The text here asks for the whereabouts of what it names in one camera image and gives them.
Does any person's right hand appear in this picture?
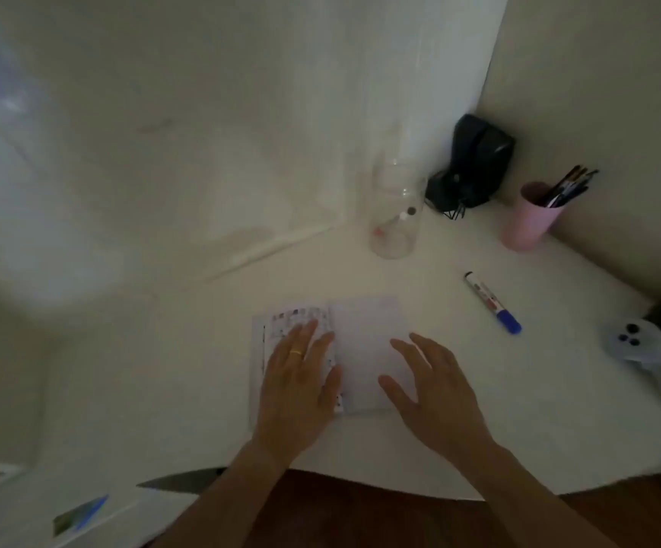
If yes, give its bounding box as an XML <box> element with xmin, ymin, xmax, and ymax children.
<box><xmin>377</xmin><ymin>332</ymin><xmax>498</xmax><ymax>467</ymax></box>

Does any person's left hand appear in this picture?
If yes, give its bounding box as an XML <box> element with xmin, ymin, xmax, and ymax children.
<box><xmin>253</xmin><ymin>319</ymin><xmax>344</xmax><ymax>467</ymax></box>

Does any white paper booklet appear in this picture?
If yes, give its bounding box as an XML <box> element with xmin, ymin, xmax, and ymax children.
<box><xmin>249</xmin><ymin>296</ymin><xmax>418</xmax><ymax>432</ymax></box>

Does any person's left forearm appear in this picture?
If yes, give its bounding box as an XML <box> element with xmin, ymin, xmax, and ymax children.
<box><xmin>151</xmin><ymin>440</ymin><xmax>292</xmax><ymax>548</ymax></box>

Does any person's right forearm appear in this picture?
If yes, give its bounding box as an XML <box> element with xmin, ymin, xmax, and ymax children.
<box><xmin>455</xmin><ymin>440</ymin><xmax>622</xmax><ymax>548</ymax></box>

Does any white marker with blue cap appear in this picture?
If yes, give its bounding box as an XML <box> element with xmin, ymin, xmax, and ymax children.
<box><xmin>464</xmin><ymin>271</ymin><xmax>523</xmax><ymax>336</ymax></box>

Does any clear glass jar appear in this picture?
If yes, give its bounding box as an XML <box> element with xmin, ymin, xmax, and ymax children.
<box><xmin>369</xmin><ymin>158</ymin><xmax>427</xmax><ymax>261</ymax></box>

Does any pink plastic cup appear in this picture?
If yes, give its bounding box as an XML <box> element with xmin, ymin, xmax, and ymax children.
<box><xmin>500</xmin><ymin>181</ymin><xmax>566</xmax><ymax>252</ymax></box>

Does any black desk device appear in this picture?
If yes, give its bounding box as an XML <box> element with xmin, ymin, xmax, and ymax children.
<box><xmin>449</xmin><ymin>113</ymin><xmax>517</xmax><ymax>209</ymax></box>

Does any white game controller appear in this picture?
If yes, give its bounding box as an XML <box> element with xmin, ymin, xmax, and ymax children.
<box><xmin>602</xmin><ymin>317</ymin><xmax>661</xmax><ymax>415</ymax></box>

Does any bundle of dark brushes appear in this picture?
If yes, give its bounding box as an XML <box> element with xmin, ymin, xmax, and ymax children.
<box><xmin>538</xmin><ymin>164</ymin><xmax>600</xmax><ymax>209</ymax></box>

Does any blue green card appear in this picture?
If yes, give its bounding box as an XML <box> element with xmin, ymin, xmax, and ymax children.
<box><xmin>52</xmin><ymin>494</ymin><xmax>109</xmax><ymax>537</ymax></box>

